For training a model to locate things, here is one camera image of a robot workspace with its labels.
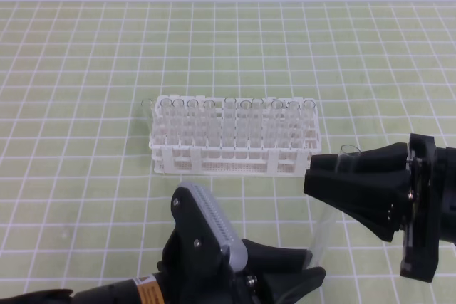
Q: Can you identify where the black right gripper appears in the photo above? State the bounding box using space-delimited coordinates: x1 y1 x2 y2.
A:
304 133 445 283

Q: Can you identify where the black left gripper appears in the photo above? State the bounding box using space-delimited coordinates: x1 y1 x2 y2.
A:
157 226 326 303

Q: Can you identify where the clear glass test tube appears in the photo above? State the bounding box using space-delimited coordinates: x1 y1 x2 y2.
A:
309 145 361 267

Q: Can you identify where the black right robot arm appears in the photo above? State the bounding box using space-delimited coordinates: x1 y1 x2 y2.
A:
304 133 455 283

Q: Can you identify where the clear test tube in rack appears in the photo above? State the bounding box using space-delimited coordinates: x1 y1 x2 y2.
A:
286 101 300 146
172 98 185 145
237 100 252 147
302 98 316 148
160 98 172 137
204 100 217 146
187 99 200 140

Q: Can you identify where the white test tube rack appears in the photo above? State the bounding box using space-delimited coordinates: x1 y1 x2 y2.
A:
149 95 321 177

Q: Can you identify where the leaning clear test tube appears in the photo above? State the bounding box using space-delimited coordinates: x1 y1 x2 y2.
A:
141 98 154 136

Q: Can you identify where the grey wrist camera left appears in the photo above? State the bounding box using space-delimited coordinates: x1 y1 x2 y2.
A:
171 182 248 277

